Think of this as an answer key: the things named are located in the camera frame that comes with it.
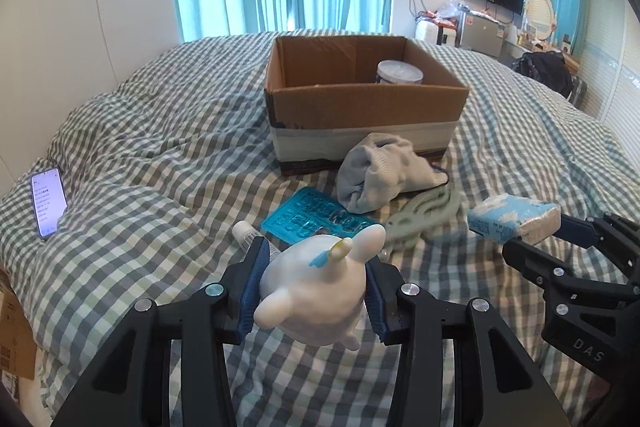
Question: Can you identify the blue tissue pack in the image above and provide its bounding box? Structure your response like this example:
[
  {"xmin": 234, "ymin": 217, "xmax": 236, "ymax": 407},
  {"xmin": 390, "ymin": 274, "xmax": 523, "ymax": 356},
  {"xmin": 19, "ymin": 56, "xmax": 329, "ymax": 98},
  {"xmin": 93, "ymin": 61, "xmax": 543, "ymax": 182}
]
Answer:
[{"xmin": 466, "ymin": 194, "xmax": 562, "ymax": 245}]

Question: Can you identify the white unicorn toy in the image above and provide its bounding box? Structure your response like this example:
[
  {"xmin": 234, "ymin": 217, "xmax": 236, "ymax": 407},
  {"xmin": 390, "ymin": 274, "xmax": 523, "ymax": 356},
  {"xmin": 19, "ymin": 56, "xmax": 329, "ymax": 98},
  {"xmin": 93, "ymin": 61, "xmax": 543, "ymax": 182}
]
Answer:
[{"xmin": 254, "ymin": 225, "xmax": 386, "ymax": 351}]

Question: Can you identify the grey white sock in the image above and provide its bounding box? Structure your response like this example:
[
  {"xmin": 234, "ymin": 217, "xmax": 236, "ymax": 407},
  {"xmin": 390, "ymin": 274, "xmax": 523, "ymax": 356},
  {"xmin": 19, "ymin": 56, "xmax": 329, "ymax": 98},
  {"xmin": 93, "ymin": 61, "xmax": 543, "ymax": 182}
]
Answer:
[{"xmin": 336, "ymin": 133, "xmax": 448, "ymax": 213}]

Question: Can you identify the teal blister card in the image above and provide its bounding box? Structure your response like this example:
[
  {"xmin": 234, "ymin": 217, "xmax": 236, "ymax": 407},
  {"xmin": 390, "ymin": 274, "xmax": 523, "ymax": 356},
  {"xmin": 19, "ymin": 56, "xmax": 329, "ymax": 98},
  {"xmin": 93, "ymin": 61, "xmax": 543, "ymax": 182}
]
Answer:
[{"xmin": 260, "ymin": 187, "xmax": 376, "ymax": 245}]

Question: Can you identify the clear jar blue label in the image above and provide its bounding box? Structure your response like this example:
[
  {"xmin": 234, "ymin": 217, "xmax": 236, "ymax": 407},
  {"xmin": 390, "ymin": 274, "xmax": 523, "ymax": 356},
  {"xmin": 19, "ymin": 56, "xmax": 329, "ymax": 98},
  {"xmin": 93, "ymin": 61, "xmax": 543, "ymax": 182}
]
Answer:
[{"xmin": 376, "ymin": 60, "xmax": 423, "ymax": 84}]

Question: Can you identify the white tube with barcode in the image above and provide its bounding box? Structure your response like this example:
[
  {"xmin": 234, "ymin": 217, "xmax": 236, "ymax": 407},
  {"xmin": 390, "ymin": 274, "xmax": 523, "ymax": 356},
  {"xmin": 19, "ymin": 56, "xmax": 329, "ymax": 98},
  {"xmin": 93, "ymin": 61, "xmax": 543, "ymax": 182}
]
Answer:
[{"xmin": 231, "ymin": 221, "xmax": 265, "ymax": 254}]

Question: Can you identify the grey checkered bed cover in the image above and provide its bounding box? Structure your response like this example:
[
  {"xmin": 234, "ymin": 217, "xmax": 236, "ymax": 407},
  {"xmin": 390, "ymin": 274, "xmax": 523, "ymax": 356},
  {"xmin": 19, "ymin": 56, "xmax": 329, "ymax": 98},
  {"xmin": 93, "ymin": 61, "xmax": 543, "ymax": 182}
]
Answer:
[{"xmin": 1, "ymin": 34, "xmax": 639, "ymax": 426}]

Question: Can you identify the black bag on chair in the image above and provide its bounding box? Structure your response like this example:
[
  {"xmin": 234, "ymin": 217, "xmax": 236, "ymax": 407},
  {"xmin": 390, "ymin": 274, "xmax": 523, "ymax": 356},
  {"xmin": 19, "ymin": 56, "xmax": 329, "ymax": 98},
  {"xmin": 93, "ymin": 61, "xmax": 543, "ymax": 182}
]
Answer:
[{"xmin": 512, "ymin": 52, "xmax": 573, "ymax": 98}]

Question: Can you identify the smartphone with lit screen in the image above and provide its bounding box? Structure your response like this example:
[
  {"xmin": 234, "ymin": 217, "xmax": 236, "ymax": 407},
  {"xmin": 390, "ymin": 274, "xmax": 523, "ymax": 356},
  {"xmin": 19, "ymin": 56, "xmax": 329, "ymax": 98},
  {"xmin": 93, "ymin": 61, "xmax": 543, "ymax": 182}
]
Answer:
[{"xmin": 30, "ymin": 168, "xmax": 67, "ymax": 239}]

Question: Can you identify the round white mirror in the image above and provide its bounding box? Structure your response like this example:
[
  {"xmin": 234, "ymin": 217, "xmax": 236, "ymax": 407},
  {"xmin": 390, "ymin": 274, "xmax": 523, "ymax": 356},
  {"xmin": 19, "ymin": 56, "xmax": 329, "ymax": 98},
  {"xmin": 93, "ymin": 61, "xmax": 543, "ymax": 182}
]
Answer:
[{"xmin": 524, "ymin": 0, "xmax": 556, "ymax": 40}]

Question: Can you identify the silver mini fridge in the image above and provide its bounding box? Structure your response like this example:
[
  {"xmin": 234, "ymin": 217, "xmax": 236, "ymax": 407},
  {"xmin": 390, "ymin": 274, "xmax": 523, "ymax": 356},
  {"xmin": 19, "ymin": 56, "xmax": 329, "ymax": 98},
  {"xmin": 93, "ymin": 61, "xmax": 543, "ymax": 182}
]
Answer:
[{"xmin": 458, "ymin": 13, "xmax": 504, "ymax": 58}]

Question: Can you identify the white suitcase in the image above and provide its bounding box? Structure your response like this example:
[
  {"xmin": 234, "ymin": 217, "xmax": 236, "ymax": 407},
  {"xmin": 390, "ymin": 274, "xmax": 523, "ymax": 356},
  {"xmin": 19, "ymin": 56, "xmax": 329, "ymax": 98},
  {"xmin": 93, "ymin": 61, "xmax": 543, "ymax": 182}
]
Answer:
[{"xmin": 414, "ymin": 18, "xmax": 457, "ymax": 46}]

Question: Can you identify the brown cardboard box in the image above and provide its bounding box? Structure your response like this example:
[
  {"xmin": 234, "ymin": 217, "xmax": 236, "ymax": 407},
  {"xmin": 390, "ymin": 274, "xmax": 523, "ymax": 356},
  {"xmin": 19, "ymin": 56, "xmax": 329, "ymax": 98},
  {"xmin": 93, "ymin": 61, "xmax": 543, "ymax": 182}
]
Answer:
[{"xmin": 264, "ymin": 35, "xmax": 470, "ymax": 176}]

